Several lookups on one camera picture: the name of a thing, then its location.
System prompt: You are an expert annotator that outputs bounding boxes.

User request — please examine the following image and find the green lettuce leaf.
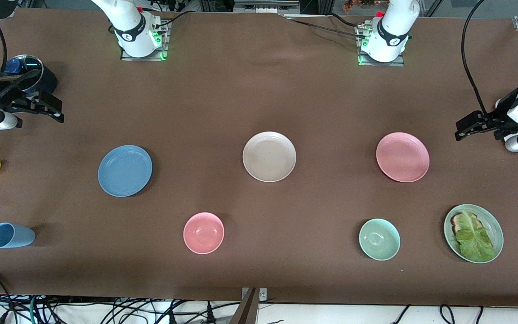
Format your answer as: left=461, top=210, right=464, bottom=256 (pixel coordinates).
left=454, top=211, right=496, bottom=262

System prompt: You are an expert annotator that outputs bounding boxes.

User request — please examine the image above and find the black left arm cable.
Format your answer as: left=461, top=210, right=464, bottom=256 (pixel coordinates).
left=461, top=0, right=489, bottom=116

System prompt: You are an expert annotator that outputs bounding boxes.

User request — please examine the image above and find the silver table edge bracket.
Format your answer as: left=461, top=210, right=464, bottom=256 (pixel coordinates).
left=241, top=288, right=268, bottom=301

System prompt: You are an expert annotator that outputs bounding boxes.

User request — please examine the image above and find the grey metal box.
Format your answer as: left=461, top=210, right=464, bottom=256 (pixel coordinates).
left=233, top=0, right=301, bottom=14

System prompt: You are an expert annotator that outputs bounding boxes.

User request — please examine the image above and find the beige plate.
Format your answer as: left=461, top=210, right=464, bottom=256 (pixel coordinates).
left=242, top=131, right=297, bottom=183

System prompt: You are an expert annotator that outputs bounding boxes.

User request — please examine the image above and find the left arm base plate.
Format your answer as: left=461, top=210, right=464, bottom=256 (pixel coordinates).
left=357, top=25, right=406, bottom=67

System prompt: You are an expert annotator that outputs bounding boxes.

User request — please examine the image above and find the blue cup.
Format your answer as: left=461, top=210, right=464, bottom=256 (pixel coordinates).
left=0, top=222, right=36, bottom=249

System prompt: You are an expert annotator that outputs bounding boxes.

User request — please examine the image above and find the pink bowl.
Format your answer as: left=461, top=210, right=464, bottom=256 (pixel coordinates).
left=183, top=212, right=225, bottom=255

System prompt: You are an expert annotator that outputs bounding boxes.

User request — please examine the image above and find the blue plate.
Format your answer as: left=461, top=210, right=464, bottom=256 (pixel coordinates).
left=98, top=145, right=153, bottom=198

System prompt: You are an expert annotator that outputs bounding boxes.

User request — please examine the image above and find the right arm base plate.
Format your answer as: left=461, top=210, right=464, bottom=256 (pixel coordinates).
left=121, top=20, right=170, bottom=61

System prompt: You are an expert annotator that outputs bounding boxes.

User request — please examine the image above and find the green bowl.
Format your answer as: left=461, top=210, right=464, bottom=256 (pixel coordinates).
left=359, top=218, right=401, bottom=261

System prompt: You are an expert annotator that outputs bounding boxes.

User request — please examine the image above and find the bread slice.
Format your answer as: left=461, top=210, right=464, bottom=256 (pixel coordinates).
left=451, top=212, right=482, bottom=234

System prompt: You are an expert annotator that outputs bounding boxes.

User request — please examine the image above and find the blue saucepan with lid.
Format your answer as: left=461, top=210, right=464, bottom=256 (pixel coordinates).
left=3, top=55, right=44, bottom=93

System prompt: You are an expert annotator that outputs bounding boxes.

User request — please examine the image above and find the pink plate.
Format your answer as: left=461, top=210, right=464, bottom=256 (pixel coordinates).
left=376, top=132, right=430, bottom=183

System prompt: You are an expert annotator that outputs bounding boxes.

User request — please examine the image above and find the long black base cable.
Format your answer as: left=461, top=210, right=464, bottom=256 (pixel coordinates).
left=281, top=15, right=367, bottom=39

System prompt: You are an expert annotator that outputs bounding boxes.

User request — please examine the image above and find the green plate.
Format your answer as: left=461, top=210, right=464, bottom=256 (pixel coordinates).
left=443, top=204, right=504, bottom=264

